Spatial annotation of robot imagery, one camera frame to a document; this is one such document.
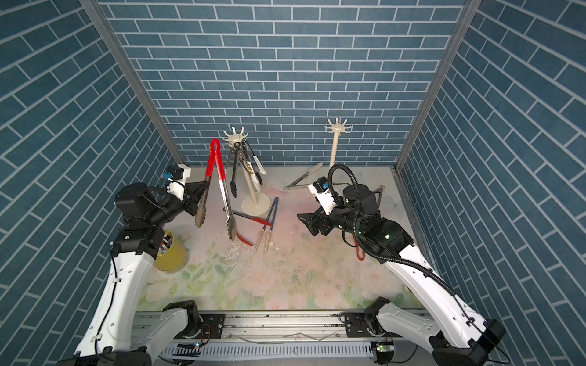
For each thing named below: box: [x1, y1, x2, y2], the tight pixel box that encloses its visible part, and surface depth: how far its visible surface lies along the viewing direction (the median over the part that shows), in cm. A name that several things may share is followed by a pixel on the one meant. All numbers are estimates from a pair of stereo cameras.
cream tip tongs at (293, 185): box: [283, 161, 324, 190], surface depth 117 cm
